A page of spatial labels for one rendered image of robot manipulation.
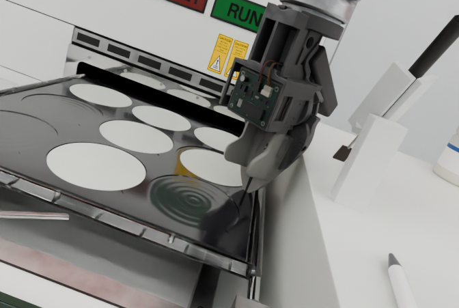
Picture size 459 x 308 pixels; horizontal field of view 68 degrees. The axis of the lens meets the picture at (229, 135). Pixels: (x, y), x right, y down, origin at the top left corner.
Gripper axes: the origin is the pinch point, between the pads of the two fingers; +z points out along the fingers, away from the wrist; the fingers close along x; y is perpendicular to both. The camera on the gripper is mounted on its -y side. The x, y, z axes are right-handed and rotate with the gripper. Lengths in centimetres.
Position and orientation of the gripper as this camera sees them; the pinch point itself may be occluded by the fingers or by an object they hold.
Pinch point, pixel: (254, 181)
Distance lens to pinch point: 42.9
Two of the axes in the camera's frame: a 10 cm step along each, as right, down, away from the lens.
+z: -3.3, 8.9, 3.1
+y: -6.6, 0.2, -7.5
